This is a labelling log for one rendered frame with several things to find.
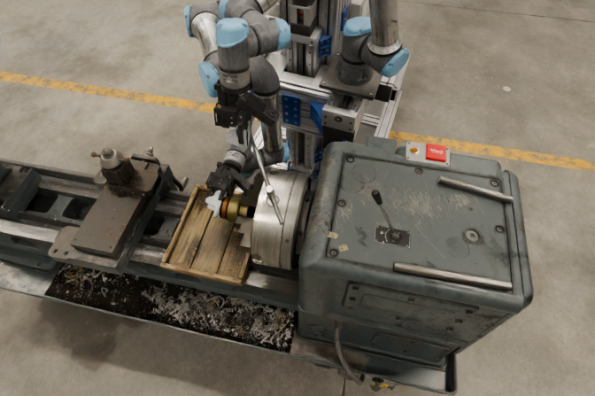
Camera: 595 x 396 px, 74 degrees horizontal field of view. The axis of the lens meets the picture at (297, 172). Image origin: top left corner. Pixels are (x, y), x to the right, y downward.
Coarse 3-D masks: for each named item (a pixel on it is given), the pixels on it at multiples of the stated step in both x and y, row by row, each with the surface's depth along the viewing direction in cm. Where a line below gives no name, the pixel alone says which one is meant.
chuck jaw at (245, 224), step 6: (240, 216) 126; (240, 222) 125; (246, 222) 125; (252, 222) 125; (240, 228) 124; (246, 228) 124; (240, 234) 124; (246, 234) 122; (246, 240) 121; (240, 246) 120; (246, 246) 119; (252, 258) 121; (258, 258) 120
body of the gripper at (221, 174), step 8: (232, 160) 138; (224, 168) 139; (232, 168) 138; (240, 168) 139; (216, 176) 134; (224, 176) 134; (232, 176) 135; (208, 184) 133; (216, 184) 132; (232, 184) 135; (232, 192) 137
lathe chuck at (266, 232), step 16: (272, 176) 120; (288, 176) 121; (288, 192) 115; (256, 208) 114; (272, 208) 113; (256, 224) 113; (272, 224) 113; (256, 240) 114; (272, 240) 113; (272, 256) 116
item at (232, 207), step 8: (224, 200) 128; (232, 200) 128; (240, 200) 127; (224, 208) 127; (232, 208) 126; (240, 208) 127; (248, 208) 127; (224, 216) 128; (232, 216) 127; (248, 216) 132
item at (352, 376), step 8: (336, 328) 134; (336, 336) 132; (336, 344) 133; (344, 360) 137; (344, 368) 138; (344, 376) 188; (352, 376) 141; (360, 376) 152; (368, 376) 165; (360, 384) 147; (376, 384) 163; (384, 384) 172; (392, 384) 170
